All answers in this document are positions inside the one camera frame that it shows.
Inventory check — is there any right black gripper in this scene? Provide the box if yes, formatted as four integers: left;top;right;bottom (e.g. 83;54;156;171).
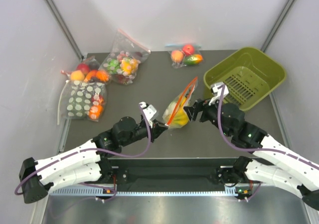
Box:
184;95;232;137

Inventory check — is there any yellow fake banana bunch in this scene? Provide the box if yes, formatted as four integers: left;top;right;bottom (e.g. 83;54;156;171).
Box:
169;97;189;128

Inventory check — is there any red-zip bag with food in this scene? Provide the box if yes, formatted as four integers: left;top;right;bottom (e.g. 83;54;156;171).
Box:
162;77;198;129

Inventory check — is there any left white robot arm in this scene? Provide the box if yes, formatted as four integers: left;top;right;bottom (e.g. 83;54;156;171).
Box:
14;116;168;204

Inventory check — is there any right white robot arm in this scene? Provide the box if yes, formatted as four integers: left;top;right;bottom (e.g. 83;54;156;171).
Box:
184;100;319;210

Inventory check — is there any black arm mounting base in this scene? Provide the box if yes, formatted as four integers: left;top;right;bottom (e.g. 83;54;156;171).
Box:
97;158;249;193

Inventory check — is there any fake green red mango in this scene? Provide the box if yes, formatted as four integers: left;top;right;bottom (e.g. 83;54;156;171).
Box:
183;54;203;66

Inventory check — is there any blue-zip bag with fruit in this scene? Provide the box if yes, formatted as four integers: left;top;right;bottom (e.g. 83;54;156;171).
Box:
165;43;203;69

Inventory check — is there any fake peach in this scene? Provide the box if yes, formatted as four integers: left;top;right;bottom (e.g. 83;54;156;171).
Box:
170;50;184;63

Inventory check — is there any fake red apple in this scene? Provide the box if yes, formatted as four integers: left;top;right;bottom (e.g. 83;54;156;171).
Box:
182;44;195;56

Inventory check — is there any pink-zip dotted bag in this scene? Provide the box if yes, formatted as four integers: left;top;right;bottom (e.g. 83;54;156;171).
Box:
100;29;151;85

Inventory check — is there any white-dotted bag with fruit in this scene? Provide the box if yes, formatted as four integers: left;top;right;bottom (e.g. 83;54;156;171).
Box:
57;80;107;124

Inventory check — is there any left clear fruit bag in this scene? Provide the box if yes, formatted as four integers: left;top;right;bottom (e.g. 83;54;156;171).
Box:
61;56;111;84

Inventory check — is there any olive green plastic basket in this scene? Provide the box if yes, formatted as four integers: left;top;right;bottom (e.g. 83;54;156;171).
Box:
203;47;286;111

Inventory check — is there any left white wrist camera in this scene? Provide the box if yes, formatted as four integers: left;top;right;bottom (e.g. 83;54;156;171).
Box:
139;102;158;128

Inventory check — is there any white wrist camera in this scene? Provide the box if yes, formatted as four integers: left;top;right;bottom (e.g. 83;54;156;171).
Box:
208;82;229;106
139;102;158;128

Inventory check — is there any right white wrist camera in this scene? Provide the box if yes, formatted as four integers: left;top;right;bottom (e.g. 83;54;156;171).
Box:
208;82;229;106

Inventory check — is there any grey slotted cable duct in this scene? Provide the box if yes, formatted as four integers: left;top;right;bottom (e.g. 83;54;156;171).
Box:
50;185;252;197

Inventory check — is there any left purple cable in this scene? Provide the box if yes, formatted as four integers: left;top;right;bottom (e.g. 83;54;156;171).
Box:
14;104;152;202

